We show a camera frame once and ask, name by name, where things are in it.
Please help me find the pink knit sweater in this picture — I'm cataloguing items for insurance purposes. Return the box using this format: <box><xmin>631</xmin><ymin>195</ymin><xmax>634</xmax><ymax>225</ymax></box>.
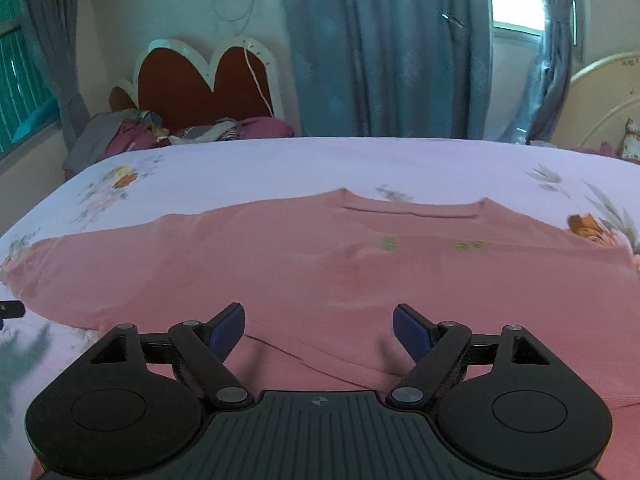
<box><xmin>1</xmin><ymin>190</ymin><xmax>639</xmax><ymax>479</ymax></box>

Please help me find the pile of clothes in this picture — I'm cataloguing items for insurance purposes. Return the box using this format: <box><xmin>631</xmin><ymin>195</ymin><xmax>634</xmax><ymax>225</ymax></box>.
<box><xmin>62</xmin><ymin>108</ymin><xmax>174</xmax><ymax>179</ymax></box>

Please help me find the magenta pillow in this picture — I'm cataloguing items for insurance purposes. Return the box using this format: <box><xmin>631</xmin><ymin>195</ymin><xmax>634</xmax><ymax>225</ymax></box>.
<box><xmin>169</xmin><ymin>116</ymin><xmax>296</xmax><ymax>146</ymax></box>

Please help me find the white floral bed sheet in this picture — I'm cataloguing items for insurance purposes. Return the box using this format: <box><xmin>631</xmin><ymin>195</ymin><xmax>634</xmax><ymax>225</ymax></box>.
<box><xmin>0</xmin><ymin>135</ymin><xmax>640</xmax><ymax>480</ymax></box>

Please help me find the red heart-shaped headboard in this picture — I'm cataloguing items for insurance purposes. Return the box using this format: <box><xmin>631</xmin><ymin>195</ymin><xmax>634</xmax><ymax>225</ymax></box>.
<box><xmin>108</xmin><ymin>36</ymin><xmax>285</xmax><ymax>130</ymax></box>

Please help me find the cream round footboard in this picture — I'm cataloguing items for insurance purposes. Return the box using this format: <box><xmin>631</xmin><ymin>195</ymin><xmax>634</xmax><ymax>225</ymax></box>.
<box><xmin>550</xmin><ymin>51</ymin><xmax>639</xmax><ymax>153</ymax></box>

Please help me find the blue-grey middle curtain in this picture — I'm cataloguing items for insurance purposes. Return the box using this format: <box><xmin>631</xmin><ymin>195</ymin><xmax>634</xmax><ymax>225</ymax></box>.
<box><xmin>283</xmin><ymin>0</ymin><xmax>492</xmax><ymax>140</ymax></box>

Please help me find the blue-grey curtain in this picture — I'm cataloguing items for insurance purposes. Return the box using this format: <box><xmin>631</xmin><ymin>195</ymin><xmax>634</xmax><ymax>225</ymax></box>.
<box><xmin>499</xmin><ymin>0</ymin><xmax>574</xmax><ymax>144</ymax></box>
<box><xmin>283</xmin><ymin>0</ymin><xmax>492</xmax><ymax>140</ymax></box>

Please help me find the grey left curtain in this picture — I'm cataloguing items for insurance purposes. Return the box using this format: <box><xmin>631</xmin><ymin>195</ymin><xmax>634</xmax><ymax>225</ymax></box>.
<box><xmin>22</xmin><ymin>0</ymin><xmax>89</xmax><ymax>148</ymax></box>

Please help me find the blue-grey right curtain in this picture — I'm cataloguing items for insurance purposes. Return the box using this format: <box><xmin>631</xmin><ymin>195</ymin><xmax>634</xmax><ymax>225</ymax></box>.
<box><xmin>499</xmin><ymin>0</ymin><xmax>574</xmax><ymax>144</ymax></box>

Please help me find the white hanging cable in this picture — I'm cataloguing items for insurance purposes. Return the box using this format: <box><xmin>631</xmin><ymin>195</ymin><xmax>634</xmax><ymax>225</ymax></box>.
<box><xmin>242</xmin><ymin>45</ymin><xmax>278</xmax><ymax>120</ymax></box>

